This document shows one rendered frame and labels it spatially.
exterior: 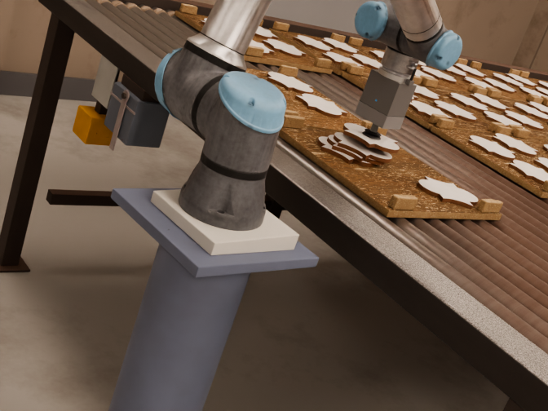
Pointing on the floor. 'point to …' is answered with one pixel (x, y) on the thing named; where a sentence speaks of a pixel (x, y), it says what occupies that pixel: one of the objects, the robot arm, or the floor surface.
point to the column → (184, 311)
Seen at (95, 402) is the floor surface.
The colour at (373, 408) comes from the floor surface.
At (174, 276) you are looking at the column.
